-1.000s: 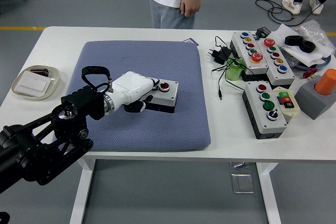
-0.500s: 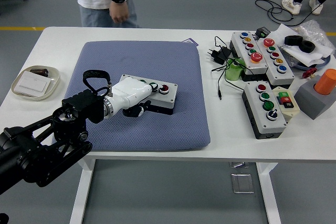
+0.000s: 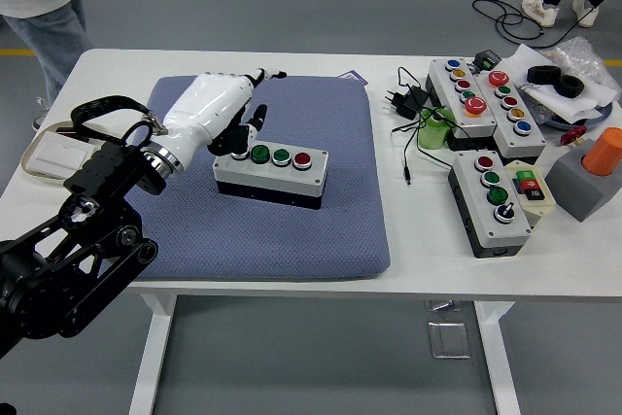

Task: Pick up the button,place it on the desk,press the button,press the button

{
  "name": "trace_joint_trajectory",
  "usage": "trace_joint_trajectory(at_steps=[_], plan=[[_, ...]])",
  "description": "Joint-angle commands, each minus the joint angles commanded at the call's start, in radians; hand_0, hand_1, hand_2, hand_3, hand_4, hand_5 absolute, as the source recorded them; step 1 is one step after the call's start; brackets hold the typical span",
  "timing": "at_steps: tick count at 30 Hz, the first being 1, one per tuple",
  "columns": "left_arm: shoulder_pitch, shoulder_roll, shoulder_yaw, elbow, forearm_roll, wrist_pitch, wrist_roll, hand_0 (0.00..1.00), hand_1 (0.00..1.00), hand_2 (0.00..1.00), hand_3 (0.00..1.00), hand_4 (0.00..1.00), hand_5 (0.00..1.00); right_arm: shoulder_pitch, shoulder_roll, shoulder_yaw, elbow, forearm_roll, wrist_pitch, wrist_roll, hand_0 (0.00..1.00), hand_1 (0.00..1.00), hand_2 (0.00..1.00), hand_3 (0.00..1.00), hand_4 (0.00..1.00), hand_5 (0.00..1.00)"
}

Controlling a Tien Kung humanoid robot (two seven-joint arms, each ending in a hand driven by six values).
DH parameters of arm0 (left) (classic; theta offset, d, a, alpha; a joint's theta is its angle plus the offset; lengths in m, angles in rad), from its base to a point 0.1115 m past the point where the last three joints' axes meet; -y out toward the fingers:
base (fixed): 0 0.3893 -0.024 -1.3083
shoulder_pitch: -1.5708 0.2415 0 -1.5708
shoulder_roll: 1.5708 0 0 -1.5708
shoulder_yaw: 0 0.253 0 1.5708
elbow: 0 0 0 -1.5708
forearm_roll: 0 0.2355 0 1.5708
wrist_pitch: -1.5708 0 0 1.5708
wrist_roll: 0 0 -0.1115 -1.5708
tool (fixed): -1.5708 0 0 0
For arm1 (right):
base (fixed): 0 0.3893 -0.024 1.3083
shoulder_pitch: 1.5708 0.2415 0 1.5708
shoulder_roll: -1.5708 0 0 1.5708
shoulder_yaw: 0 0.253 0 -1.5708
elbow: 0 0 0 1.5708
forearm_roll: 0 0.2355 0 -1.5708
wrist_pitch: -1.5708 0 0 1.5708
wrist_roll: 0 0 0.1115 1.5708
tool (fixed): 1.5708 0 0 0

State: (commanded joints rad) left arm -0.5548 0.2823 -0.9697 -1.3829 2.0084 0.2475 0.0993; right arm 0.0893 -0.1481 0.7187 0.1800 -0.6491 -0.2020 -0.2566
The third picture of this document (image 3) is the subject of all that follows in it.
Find metal floor socket plate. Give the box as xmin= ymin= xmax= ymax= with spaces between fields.
xmin=426 ymin=320 xmax=472 ymax=361

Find small black relay module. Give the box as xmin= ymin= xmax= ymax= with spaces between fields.
xmin=468 ymin=49 xmax=504 ymax=74

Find cream oval tray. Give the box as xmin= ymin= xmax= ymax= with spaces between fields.
xmin=20 ymin=121 xmax=93 ymax=188

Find black power adapter with cord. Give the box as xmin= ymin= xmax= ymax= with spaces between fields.
xmin=386 ymin=66 xmax=458 ymax=188

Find orange cylinder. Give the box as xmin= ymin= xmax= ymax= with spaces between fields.
xmin=582 ymin=127 xmax=622 ymax=178

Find blue-grey padded mat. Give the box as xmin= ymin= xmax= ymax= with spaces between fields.
xmin=123 ymin=75 xmax=393 ymax=283

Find green cylinder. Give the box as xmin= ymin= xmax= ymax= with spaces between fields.
xmin=417 ymin=107 xmax=457 ymax=152

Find white table leg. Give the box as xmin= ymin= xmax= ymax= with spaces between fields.
xmin=126 ymin=294 xmax=179 ymax=415
xmin=473 ymin=300 xmax=522 ymax=415

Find grey block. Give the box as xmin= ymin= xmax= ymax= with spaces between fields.
xmin=543 ymin=139 xmax=622 ymax=225

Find small metal floor plate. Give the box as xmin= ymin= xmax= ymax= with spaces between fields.
xmin=425 ymin=298 xmax=463 ymax=313

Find white wall switch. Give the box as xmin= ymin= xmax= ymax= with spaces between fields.
xmin=29 ymin=135 xmax=91 ymax=177

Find four-button grey control box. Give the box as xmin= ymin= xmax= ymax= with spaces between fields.
xmin=447 ymin=150 xmax=534 ymax=259
xmin=212 ymin=142 xmax=329 ymax=212

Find cream switch green red buttons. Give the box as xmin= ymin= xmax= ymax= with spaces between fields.
xmin=503 ymin=160 xmax=557 ymax=229

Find red knob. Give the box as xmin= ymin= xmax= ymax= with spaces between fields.
xmin=560 ymin=125 xmax=589 ymax=147

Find five-button box with emergency stop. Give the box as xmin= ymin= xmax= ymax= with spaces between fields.
xmin=426 ymin=57 xmax=500 ymax=153
xmin=473 ymin=69 xmax=548 ymax=161

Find purple card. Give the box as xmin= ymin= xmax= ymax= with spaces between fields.
xmin=337 ymin=69 xmax=370 ymax=86

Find white sneaker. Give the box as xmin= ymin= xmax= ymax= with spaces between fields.
xmin=522 ymin=0 xmax=561 ymax=28
xmin=571 ymin=0 xmax=601 ymax=29

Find white foam sheet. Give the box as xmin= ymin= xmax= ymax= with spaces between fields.
xmin=500 ymin=44 xmax=622 ymax=124

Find clear bubble wrap bag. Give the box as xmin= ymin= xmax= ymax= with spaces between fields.
xmin=546 ymin=36 xmax=621 ymax=100

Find blue-grey round plate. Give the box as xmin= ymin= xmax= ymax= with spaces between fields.
xmin=534 ymin=98 xmax=619 ymax=133

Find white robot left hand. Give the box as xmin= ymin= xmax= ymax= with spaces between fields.
xmin=154 ymin=66 xmax=289 ymax=166

